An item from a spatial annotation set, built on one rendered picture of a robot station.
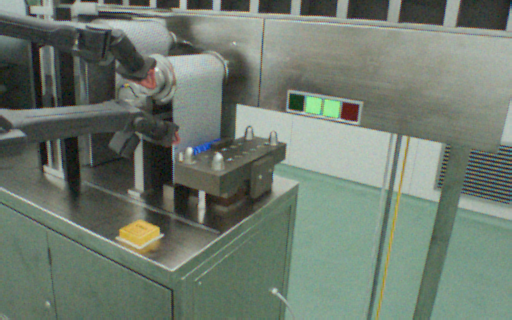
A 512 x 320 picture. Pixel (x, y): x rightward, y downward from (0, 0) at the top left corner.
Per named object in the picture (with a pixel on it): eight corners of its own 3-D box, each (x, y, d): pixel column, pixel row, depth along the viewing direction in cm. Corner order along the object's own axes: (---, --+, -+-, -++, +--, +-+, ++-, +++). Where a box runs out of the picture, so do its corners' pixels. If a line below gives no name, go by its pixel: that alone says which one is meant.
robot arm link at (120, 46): (108, 46, 95) (125, 29, 96) (94, 37, 98) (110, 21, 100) (124, 65, 101) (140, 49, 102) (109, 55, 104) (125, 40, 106)
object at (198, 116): (172, 159, 123) (173, 98, 117) (218, 142, 142) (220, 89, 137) (173, 160, 122) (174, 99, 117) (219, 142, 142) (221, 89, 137)
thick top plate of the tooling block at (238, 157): (173, 182, 118) (173, 162, 117) (246, 149, 152) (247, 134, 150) (218, 196, 111) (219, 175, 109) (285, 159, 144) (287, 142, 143)
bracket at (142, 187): (126, 193, 125) (123, 95, 116) (142, 187, 130) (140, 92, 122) (138, 198, 123) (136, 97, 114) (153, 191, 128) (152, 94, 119)
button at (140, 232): (119, 238, 100) (118, 229, 99) (140, 227, 106) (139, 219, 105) (139, 247, 97) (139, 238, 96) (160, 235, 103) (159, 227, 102)
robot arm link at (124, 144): (141, 116, 97) (114, 99, 99) (115, 157, 97) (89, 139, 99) (161, 126, 109) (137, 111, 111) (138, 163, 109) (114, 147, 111)
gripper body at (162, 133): (172, 147, 113) (155, 139, 107) (145, 140, 118) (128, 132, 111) (180, 125, 114) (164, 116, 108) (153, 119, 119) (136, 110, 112)
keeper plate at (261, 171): (249, 197, 126) (251, 163, 123) (265, 187, 135) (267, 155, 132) (256, 199, 125) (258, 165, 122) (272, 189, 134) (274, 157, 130)
